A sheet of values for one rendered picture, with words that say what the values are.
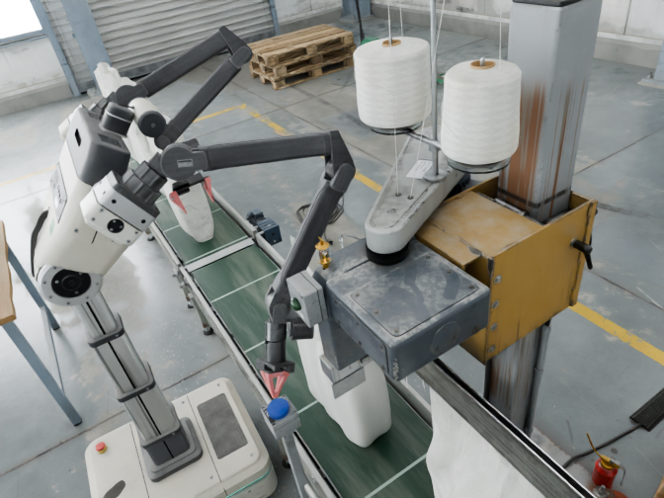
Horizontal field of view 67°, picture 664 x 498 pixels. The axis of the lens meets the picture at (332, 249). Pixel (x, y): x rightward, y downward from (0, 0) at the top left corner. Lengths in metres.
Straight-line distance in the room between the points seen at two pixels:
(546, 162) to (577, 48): 0.22
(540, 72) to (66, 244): 1.14
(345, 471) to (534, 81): 1.34
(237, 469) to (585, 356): 1.68
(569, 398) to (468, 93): 1.86
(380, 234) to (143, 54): 7.69
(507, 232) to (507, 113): 0.29
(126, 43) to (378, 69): 7.48
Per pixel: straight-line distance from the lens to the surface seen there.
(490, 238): 1.10
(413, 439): 1.90
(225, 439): 2.17
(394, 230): 0.99
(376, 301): 0.95
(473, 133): 0.93
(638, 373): 2.74
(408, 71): 1.09
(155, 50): 8.53
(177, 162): 1.16
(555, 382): 2.60
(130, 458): 2.29
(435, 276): 1.00
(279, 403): 1.44
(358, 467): 1.85
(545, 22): 1.06
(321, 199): 1.24
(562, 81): 1.10
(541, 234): 1.14
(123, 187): 1.16
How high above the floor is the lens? 1.97
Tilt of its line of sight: 36 degrees down
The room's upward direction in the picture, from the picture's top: 9 degrees counter-clockwise
